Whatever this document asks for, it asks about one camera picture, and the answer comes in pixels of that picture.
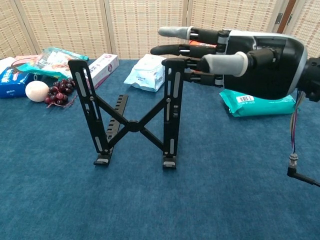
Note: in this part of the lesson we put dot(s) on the teal clear snack bag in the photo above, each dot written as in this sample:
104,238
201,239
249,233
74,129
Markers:
50,62

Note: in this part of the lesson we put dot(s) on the bamboo folding screen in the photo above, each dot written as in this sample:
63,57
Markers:
145,27

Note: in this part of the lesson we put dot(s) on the black folding laptop stand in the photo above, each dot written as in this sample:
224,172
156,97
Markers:
133,125

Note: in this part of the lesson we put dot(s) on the light blue wipes pack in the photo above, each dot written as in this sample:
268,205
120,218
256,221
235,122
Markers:
147,75

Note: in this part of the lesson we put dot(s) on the black screen hinge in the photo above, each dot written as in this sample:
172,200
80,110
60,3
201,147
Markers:
278,18
289,20

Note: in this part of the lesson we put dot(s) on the white toothpaste box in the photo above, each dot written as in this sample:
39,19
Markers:
105,67

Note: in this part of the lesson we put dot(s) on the blue felt table cover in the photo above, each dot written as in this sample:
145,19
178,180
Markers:
175,200

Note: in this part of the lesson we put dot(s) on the peach coloured egg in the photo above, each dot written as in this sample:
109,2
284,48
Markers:
37,91

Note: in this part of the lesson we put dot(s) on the blue Oreo cookie box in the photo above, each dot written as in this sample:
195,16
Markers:
12,82

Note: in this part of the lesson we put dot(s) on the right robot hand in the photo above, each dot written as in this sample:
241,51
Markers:
270,67

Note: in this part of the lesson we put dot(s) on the green wet wipes pack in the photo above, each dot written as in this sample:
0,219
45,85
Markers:
262,107

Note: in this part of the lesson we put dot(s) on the dark red grape bunch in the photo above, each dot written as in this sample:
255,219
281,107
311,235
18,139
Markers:
60,95

